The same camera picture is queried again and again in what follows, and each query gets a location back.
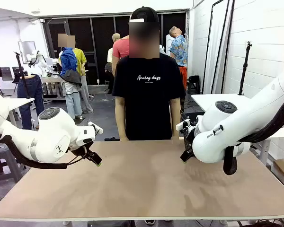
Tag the black backdrop stand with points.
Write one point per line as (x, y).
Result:
(210, 47)

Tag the person in black T-shirt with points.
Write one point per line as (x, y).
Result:
(146, 94)

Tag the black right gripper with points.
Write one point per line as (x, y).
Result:
(189, 137)

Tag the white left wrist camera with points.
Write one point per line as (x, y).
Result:
(95, 127)

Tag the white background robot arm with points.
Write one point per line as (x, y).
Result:
(39, 61)

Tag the black crumpled cloth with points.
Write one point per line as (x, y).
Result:
(111, 139)

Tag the person's right hand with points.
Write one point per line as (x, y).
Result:
(124, 137)

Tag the black white-soled shoe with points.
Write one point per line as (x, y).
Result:
(149, 221)

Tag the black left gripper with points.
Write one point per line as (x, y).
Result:
(81, 149)

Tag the grey framed whiteboard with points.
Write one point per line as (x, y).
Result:
(26, 50)

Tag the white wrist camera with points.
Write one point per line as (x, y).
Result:
(95, 127)
(182, 125)

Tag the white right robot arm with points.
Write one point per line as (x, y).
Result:
(227, 123)

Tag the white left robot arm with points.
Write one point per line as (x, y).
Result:
(49, 137)

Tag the person's left hand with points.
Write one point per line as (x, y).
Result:
(175, 136)

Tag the mannequin torso in dark jeans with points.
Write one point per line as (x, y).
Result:
(30, 94)

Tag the mannequin in floral shirt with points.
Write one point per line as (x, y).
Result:
(180, 50)

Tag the cluttered background workbench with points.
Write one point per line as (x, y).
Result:
(50, 81)

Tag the grey plastic stool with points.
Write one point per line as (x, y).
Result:
(4, 156)

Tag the white side table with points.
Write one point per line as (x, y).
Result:
(14, 101)

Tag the black light stand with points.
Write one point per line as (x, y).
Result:
(245, 68)

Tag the mannequin in red top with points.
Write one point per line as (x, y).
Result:
(121, 49)

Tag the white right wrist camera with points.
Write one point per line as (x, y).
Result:
(182, 125)

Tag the black baseball cap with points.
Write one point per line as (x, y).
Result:
(144, 13)

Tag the person's right forearm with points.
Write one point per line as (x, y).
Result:
(120, 120)

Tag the person's left forearm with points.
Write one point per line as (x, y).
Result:
(175, 118)

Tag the black camera tripod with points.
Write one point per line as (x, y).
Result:
(21, 71)

